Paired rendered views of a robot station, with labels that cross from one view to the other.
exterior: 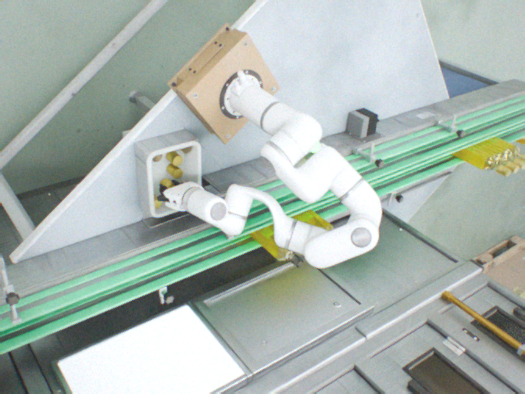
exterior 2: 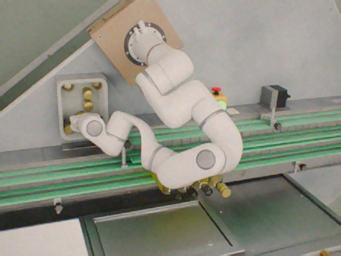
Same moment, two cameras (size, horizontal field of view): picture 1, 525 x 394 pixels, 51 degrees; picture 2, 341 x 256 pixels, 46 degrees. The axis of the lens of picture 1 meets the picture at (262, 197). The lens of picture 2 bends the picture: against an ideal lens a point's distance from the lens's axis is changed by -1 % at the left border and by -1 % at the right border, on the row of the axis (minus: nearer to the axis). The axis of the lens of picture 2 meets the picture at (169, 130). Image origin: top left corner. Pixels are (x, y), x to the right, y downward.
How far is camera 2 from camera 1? 0.59 m
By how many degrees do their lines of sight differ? 18
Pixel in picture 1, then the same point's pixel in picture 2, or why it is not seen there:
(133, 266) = (34, 174)
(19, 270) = not seen: outside the picture
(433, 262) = (324, 226)
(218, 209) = (94, 126)
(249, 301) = (132, 225)
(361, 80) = (274, 59)
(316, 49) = (227, 24)
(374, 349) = not seen: outside the picture
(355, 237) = (199, 158)
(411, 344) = not seen: outside the picture
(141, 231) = (54, 152)
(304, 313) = (175, 244)
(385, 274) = (271, 228)
